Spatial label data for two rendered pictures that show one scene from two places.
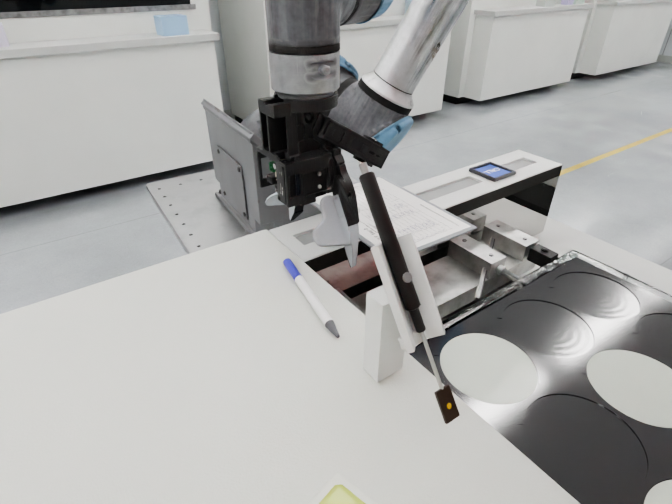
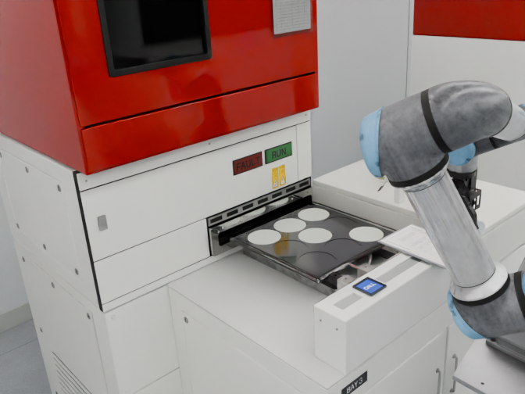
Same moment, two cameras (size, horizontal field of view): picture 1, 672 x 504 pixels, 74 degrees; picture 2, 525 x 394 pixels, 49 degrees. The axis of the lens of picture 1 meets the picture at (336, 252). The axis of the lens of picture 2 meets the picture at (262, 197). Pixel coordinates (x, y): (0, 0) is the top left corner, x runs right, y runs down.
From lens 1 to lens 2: 1.97 m
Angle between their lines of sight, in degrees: 125
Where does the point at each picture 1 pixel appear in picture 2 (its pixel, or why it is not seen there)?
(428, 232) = (399, 235)
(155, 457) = not seen: hidden behind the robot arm
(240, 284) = not seen: hidden behind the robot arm
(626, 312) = (306, 255)
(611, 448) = (331, 223)
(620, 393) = (323, 233)
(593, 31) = not seen: outside the picture
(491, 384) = (365, 230)
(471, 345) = (372, 238)
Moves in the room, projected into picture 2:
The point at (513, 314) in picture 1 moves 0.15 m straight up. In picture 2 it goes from (355, 248) to (355, 200)
